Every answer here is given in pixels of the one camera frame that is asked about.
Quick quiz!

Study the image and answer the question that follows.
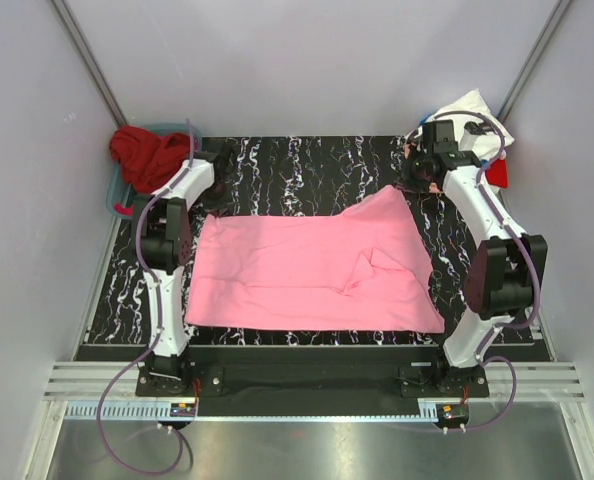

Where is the pink t-shirt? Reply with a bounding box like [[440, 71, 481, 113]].
[[186, 186, 445, 334]]

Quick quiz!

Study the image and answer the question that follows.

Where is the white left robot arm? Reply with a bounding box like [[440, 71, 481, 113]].
[[131, 139, 235, 396]]

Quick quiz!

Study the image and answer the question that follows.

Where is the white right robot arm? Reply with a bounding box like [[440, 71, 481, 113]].
[[402, 114, 548, 397]]

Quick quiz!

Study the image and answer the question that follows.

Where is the white printed folded t-shirt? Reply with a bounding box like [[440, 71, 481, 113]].
[[406, 89, 515, 161]]

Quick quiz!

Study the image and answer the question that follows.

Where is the red folded t-shirt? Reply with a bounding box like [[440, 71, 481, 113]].
[[486, 158, 509, 189]]

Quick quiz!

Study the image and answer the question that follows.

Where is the black marble pattern mat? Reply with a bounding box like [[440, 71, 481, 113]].
[[83, 136, 476, 347]]

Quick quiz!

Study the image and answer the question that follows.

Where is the dark red t-shirt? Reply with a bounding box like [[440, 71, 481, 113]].
[[109, 126, 190, 194]]

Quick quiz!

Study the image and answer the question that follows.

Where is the blue-grey plastic basket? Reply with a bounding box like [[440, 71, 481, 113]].
[[106, 123, 202, 218]]

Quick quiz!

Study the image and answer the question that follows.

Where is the left controller board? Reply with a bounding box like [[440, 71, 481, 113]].
[[170, 401, 198, 418]]

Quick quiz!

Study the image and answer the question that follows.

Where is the controller board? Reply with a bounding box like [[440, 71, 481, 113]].
[[170, 401, 198, 418], [439, 403, 470, 424]]

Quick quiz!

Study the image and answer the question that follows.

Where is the right controller board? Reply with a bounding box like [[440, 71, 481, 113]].
[[439, 403, 470, 424]]

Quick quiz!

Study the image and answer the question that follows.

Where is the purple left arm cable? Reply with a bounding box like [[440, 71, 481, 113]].
[[95, 118, 198, 474]]

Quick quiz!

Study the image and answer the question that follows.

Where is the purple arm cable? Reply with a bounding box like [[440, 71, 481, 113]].
[[95, 118, 198, 474], [426, 110, 543, 432]]

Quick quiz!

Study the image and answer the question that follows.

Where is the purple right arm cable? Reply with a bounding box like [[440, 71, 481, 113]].
[[426, 110, 543, 432]]

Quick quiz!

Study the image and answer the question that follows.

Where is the aluminium frame rail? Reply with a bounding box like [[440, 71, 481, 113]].
[[45, 361, 585, 403]]

